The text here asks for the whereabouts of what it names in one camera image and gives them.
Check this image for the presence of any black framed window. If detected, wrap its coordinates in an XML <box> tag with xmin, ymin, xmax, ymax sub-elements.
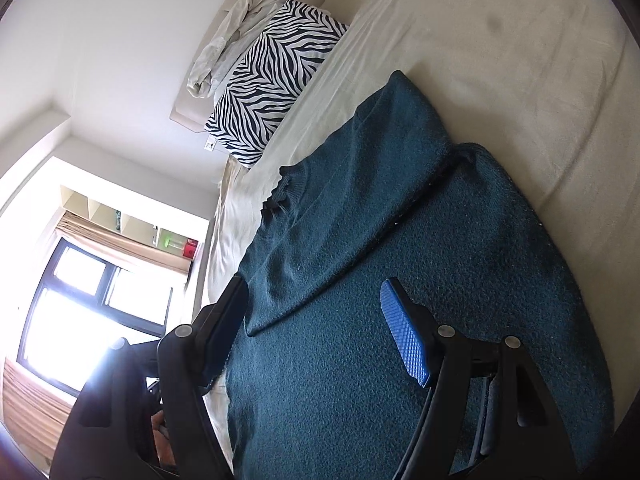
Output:
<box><xmin>15</xmin><ymin>237</ymin><xmax>168</xmax><ymax>396</ymax></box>

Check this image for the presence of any bed with beige sheet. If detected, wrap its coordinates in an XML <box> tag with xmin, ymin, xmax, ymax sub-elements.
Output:
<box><xmin>202</xmin><ymin>0</ymin><xmax>636</xmax><ymax>480</ymax></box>

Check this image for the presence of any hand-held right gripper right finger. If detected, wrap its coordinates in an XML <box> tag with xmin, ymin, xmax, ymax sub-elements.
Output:
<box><xmin>379</xmin><ymin>277</ymin><xmax>583</xmax><ymax>480</ymax></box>

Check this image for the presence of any beige curtain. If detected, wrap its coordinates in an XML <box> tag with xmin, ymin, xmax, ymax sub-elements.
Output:
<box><xmin>0</xmin><ymin>355</ymin><xmax>76</xmax><ymax>453</ymax></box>
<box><xmin>54</xmin><ymin>212</ymin><xmax>193</xmax><ymax>276</ymax></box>

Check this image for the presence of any white built-in wall shelf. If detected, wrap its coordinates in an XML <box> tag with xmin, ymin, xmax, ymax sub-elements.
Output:
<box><xmin>59</xmin><ymin>184</ymin><xmax>201</xmax><ymax>261</ymax></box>

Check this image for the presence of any green topped small lamp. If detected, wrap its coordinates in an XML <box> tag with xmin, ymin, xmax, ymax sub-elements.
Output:
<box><xmin>157</xmin><ymin>227</ymin><xmax>183</xmax><ymax>251</ymax></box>

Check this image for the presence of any teal knit sweater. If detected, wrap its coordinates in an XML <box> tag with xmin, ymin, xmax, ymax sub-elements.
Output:
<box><xmin>220</xmin><ymin>70</ymin><xmax>616</xmax><ymax>480</ymax></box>

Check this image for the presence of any white folded duvet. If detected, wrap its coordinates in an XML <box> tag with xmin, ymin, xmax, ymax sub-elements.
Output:
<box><xmin>186</xmin><ymin>0</ymin><xmax>296</xmax><ymax>100</ymax></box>

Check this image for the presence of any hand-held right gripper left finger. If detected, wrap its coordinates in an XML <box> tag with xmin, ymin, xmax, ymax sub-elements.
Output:
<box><xmin>50</xmin><ymin>275</ymin><xmax>251</xmax><ymax>480</ymax></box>

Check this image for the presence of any zebra print pillow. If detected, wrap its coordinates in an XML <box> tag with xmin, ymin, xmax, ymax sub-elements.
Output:
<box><xmin>204</xmin><ymin>0</ymin><xmax>350</xmax><ymax>168</ymax></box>

